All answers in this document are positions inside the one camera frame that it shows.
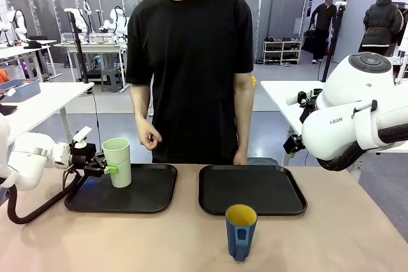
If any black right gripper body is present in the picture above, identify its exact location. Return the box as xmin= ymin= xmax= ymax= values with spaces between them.
xmin=283 ymin=134 xmax=306 ymax=155

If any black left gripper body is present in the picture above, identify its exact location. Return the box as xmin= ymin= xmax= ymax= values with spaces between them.
xmin=69 ymin=142 xmax=96 ymax=171

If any light green plastic cup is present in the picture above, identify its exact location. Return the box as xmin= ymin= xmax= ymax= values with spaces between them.
xmin=101 ymin=137 xmax=133 ymax=189

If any person's left forearm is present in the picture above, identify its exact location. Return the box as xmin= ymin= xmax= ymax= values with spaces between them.
xmin=235 ymin=93 xmax=255 ymax=154

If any person's right forearm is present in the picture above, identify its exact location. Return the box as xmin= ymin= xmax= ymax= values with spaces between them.
xmin=129 ymin=87 xmax=154 ymax=129

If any person's left hand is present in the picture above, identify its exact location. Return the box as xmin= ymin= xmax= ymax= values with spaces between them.
xmin=233 ymin=150 xmax=249 ymax=165

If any person's right hand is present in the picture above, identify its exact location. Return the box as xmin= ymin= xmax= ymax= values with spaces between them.
xmin=137 ymin=122 xmax=163 ymax=150

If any black plastic tray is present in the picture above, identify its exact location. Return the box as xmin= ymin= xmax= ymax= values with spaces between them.
xmin=64 ymin=163 xmax=178 ymax=214
xmin=198 ymin=165 xmax=309 ymax=217

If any white table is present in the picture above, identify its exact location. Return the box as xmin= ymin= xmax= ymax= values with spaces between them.
xmin=260 ymin=80 xmax=326 ymax=166
xmin=0 ymin=81 xmax=95 ymax=145

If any grey plastic stool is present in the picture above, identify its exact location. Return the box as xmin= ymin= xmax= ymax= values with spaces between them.
xmin=101 ymin=68 xmax=124 ymax=93

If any blue storage bin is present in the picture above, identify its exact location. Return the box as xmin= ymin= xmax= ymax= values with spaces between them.
xmin=0 ymin=78 xmax=41 ymax=103

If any wooden shoe rack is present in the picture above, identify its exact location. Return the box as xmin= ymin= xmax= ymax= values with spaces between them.
xmin=263 ymin=38 xmax=303 ymax=66

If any blue cup yellow inside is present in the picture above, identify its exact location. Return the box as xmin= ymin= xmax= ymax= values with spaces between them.
xmin=224 ymin=203 xmax=258 ymax=262

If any black bag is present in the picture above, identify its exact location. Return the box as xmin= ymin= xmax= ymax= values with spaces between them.
xmin=302 ymin=29 xmax=316 ymax=53

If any white background workbench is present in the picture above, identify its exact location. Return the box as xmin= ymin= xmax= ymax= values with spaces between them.
xmin=54 ymin=41 xmax=130 ymax=93

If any black tripod pole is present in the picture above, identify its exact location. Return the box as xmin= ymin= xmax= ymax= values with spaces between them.
xmin=68 ymin=10 xmax=90 ymax=84

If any black stand pole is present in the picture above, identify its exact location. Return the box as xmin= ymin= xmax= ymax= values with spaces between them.
xmin=321 ymin=1 xmax=347 ymax=83

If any clear plastic box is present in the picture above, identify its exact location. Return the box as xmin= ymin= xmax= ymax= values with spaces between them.
xmin=60 ymin=32 xmax=89 ymax=45
xmin=88 ymin=32 xmax=117 ymax=45

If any white background desk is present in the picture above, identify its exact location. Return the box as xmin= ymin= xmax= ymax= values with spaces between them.
xmin=0 ymin=39 xmax=61 ymax=82

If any bystander in dark clothes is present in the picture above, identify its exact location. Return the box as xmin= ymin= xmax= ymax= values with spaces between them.
xmin=310 ymin=0 xmax=338 ymax=64

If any person torso black t-shirt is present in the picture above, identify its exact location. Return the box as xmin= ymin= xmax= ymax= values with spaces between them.
xmin=125 ymin=0 xmax=255 ymax=165

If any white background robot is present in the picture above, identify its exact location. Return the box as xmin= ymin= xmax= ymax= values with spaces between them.
xmin=65 ymin=0 xmax=93 ymax=34
xmin=103 ymin=6 xmax=128 ymax=36
xmin=6 ymin=6 xmax=29 ymax=43

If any bystander in black jacket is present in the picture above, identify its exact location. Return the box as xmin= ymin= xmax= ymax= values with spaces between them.
xmin=363 ymin=0 xmax=404 ymax=58

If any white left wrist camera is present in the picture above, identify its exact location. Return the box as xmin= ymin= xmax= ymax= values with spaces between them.
xmin=72 ymin=127 xmax=93 ymax=143

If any black right arm cable sleeve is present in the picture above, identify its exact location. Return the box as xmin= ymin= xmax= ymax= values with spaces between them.
xmin=318 ymin=125 xmax=408 ymax=173

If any black arm cable sleeve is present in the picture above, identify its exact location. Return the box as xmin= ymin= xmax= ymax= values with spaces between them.
xmin=6 ymin=169 xmax=80 ymax=225
xmin=318 ymin=125 xmax=408 ymax=173

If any black left arm cable sleeve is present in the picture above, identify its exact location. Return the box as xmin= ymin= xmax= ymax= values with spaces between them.
xmin=6 ymin=169 xmax=80 ymax=225

